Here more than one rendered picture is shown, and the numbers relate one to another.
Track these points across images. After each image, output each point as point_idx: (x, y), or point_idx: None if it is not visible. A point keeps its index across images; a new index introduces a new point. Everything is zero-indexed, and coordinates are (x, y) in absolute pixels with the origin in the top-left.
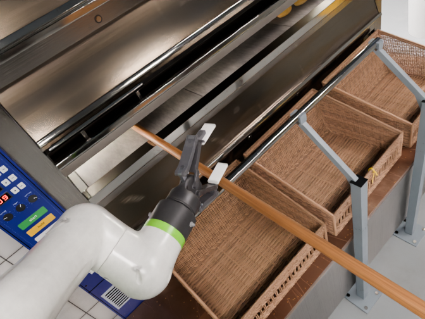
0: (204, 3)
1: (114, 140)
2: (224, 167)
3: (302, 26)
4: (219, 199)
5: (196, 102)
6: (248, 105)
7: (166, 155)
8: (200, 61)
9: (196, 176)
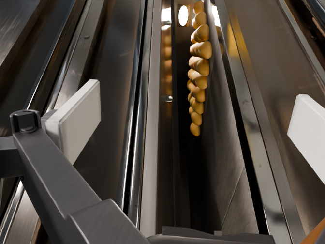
0: (110, 114)
1: None
2: (304, 104)
3: (219, 22)
4: None
5: (247, 178)
6: (293, 101)
7: None
8: (139, 133)
9: (92, 242)
